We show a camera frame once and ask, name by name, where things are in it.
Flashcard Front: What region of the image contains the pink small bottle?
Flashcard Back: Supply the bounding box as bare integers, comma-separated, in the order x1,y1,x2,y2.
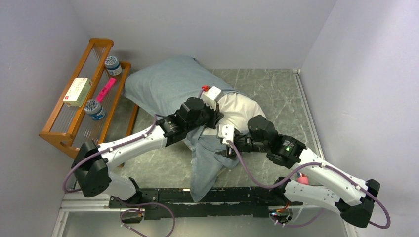
297,175,309,185

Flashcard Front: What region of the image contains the pink marker pen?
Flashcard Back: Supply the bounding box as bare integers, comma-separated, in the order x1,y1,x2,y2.
96,78,117,103

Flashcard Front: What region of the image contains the wooden slatted rack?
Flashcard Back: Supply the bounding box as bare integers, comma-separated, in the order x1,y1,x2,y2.
39,38,131,159

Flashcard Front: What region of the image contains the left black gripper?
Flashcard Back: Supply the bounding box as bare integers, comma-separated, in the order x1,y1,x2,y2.
186,99,223,132

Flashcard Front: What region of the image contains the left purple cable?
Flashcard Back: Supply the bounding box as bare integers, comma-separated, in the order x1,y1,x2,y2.
62,88,176,237

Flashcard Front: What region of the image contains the blue white round jar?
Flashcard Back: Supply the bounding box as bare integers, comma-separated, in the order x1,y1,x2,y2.
104,56,123,76

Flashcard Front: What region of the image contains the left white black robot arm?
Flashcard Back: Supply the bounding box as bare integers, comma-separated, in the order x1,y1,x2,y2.
71,97,223,207

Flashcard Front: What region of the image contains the blue grey pillow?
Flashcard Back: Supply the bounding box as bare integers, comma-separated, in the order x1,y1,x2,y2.
124,56,240,202

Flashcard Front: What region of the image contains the white cardboard box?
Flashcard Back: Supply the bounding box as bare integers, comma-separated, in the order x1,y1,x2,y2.
63,78,92,107

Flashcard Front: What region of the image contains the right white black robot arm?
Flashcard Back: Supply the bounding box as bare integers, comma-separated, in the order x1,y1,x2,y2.
216,115,381,228

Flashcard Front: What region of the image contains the black base crossbar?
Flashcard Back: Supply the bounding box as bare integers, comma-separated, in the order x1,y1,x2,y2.
108,186,289,220

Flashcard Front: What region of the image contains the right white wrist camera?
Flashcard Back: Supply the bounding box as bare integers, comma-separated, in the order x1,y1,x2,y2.
217,124,235,146

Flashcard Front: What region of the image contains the white pillow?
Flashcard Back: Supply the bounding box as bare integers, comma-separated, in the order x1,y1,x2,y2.
218,93,266,133

